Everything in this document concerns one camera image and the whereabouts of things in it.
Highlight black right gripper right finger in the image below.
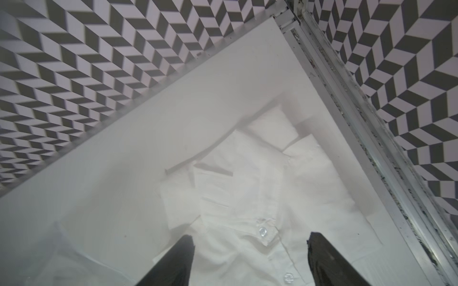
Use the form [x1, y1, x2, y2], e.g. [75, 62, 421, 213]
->
[307, 232, 370, 286]

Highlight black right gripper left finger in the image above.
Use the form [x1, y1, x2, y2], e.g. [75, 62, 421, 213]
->
[136, 235, 195, 286]

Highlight white shirt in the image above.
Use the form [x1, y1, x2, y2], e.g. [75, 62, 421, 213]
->
[159, 106, 381, 286]

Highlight clear plastic vacuum bag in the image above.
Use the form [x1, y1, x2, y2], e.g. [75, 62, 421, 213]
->
[0, 221, 137, 286]

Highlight aluminium frame right floor rail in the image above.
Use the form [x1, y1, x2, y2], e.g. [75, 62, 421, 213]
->
[276, 1, 458, 286]

